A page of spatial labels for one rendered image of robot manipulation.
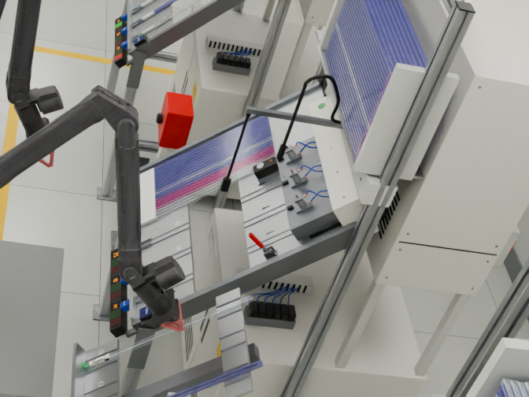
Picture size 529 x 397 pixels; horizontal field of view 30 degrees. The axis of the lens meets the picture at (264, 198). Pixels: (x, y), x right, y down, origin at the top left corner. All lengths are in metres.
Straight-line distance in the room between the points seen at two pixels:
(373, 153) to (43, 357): 1.11
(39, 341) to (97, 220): 1.39
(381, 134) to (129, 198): 0.64
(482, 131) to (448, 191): 0.20
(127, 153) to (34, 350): 0.81
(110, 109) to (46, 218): 1.98
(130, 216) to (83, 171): 2.11
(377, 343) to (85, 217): 1.56
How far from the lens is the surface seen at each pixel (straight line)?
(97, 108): 2.28
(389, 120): 2.45
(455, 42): 2.33
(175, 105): 3.65
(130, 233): 2.41
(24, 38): 2.67
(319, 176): 2.80
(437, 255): 2.81
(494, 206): 2.74
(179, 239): 3.01
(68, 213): 4.27
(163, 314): 2.54
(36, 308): 3.03
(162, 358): 3.78
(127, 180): 2.35
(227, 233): 3.40
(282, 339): 3.11
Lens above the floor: 2.80
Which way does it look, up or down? 37 degrees down
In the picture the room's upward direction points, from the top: 20 degrees clockwise
